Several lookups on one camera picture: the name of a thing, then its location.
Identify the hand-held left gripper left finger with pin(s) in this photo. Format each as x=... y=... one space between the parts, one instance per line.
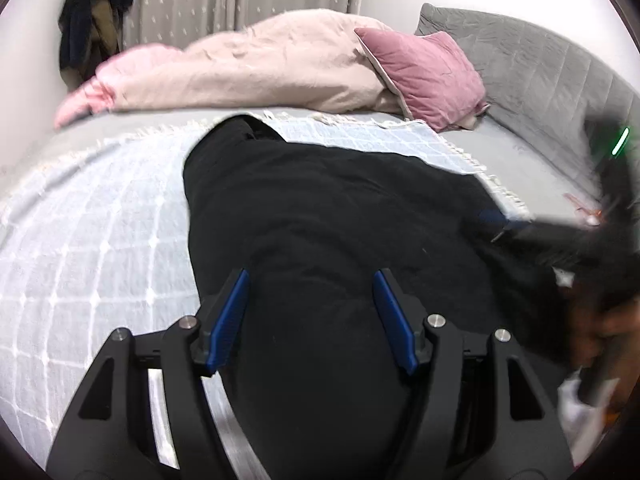
x=230 y=325

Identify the black coat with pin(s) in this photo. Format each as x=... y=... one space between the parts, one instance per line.
x=320 y=220

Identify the person's right hand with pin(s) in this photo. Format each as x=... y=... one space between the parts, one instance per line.
x=600 y=327

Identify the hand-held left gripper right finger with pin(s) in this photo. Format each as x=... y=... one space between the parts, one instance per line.
x=395 y=325

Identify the pink velvet pillow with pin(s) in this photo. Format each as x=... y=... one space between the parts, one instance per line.
x=425 y=75

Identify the beige pink duvet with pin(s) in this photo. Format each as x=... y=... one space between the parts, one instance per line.
x=250 y=70

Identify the white cloth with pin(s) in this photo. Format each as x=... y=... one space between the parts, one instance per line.
x=585 y=415

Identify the grey quilted headboard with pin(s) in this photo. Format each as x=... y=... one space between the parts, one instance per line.
x=525 y=70

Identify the grey bed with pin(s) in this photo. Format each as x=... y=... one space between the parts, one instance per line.
x=500 y=150

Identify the light blue fringed blanket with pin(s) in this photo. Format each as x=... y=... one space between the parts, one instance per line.
x=100 y=240

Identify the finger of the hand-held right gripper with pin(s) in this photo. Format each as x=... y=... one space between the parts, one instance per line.
x=492 y=217

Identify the dark hanging clothes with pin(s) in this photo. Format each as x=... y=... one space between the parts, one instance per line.
x=85 y=20

